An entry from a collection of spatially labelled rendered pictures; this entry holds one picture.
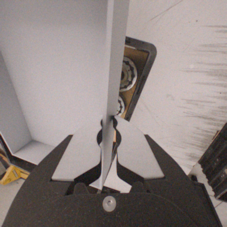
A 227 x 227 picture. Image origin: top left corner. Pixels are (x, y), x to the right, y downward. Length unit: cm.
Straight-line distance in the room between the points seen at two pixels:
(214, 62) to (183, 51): 11
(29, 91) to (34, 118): 6
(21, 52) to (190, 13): 48
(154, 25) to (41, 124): 46
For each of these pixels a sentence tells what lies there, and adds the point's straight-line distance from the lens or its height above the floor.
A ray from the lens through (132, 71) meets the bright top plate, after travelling 34.
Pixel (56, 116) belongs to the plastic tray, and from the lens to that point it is 22.
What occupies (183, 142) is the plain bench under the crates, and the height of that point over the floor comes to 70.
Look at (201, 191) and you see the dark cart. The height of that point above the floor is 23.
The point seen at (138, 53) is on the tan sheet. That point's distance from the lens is 36.
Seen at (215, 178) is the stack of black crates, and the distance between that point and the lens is 131.
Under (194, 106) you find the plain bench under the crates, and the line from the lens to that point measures 58.
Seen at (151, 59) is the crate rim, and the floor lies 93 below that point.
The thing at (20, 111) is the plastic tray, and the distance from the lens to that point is 29.
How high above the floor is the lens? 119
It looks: 58 degrees down
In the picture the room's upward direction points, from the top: 151 degrees counter-clockwise
